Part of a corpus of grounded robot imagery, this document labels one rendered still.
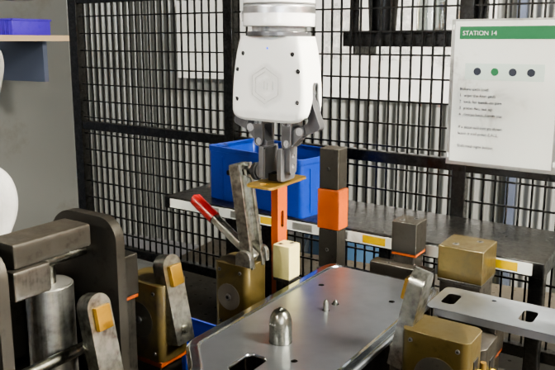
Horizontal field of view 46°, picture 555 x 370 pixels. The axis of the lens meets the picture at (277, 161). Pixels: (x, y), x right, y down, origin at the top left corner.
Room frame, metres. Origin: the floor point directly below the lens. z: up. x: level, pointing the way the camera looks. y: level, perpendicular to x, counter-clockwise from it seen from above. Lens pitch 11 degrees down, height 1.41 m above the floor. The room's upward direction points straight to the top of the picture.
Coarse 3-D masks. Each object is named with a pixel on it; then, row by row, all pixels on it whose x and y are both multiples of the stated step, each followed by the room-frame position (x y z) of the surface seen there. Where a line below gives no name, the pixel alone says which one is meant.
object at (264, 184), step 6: (270, 174) 0.77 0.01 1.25; (276, 174) 0.77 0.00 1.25; (258, 180) 0.78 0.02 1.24; (264, 180) 0.78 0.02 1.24; (270, 180) 0.77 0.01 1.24; (276, 180) 0.77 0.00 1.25; (288, 180) 0.78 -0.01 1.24; (294, 180) 0.78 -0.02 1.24; (300, 180) 0.79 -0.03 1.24; (252, 186) 0.75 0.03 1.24; (258, 186) 0.74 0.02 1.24; (264, 186) 0.75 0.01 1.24; (270, 186) 0.75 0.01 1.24; (276, 186) 0.75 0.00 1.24; (282, 186) 0.75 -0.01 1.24
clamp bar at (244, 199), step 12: (240, 168) 1.03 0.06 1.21; (252, 168) 1.02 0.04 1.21; (240, 180) 1.02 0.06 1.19; (252, 180) 1.05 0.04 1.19; (240, 192) 1.02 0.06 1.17; (252, 192) 1.05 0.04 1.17; (240, 204) 1.02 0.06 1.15; (252, 204) 1.05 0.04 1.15; (240, 216) 1.02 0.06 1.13; (252, 216) 1.05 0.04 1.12; (240, 228) 1.02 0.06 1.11; (252, 228) 1.04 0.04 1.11; (240, 240) 1.02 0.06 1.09; (252, 240) 1.05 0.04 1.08; (252, 252) 1.02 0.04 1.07
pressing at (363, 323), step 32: (288, 288) 1.04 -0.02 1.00; (320, 288) 1.04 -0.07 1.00; (352, 288) 1.04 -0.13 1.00; (384, 288) 1.04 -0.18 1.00; (256, 320) 0.92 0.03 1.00; (320, 320) 0.92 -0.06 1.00; (352, 320) 0.92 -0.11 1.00; (384, 320) 0.92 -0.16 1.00; (192, 352) 0.81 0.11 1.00; (224, 352) 0.82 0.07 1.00; (256, 352) 0.82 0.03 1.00; (288, 352) 0.82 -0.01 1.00; (320, 352) 0.82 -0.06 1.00; (352, 352) 0.82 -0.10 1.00
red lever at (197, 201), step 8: (192, 200) 1.09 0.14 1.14; (200, 200) 1.09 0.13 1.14; (200, 208) 1.08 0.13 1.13; (208, 208) 1.08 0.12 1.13; (208, 216) 1.07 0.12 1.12; (216, 216) 1.07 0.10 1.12; (216, 224) 1.06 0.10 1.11; (224, 224) 1.06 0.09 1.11; (224, 232) 1.06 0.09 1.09; (232, 232) 1.05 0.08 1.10; (232, 240) 1.05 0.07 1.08; (256, 256) 1.03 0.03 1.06
